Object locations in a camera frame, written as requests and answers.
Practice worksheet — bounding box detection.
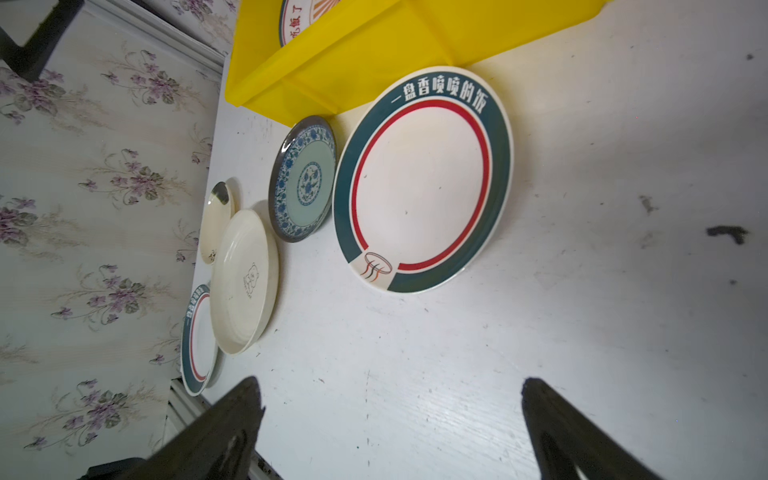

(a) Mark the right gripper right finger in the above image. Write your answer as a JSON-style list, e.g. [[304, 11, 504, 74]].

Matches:
[[521, 377, 659, 479]]

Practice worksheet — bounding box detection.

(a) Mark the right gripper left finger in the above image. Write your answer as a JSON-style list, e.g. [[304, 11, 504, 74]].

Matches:
[[83, 376, 265, 479]]

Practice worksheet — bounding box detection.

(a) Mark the plain white large plate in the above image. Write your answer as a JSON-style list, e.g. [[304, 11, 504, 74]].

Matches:
[[211, 209, 280, 356]]

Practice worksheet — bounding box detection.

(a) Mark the small cream plate dark spot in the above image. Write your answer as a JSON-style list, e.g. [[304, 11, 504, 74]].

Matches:
[[199, 181, 236, 264]]

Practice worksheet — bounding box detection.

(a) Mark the small green patterned plate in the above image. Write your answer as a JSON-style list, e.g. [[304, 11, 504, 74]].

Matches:
[[268, 116, 337, 243]]

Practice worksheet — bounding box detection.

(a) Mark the white plate dark green rim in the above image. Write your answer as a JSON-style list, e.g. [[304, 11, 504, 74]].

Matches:
[[333, 66, 514, 294]]

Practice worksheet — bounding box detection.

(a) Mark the white plate orange sunburst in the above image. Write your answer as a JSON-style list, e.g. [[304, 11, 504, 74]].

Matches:
[[279, 0, 340, 47]]

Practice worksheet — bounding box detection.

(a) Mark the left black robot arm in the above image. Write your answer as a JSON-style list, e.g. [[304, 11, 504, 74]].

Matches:
[[1, 0, 84, 83]]

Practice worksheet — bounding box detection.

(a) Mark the yellow plastic bin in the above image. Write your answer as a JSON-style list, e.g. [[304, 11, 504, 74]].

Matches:
[[225, 0, 605, 126]]

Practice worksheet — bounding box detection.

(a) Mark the white plate teal red rim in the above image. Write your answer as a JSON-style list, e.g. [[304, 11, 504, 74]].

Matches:
[[180, 284, 219, 397]]

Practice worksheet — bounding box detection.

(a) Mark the aluminium cage frame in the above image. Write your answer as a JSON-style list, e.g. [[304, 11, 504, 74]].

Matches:
[[85, 0, 225, 74]]

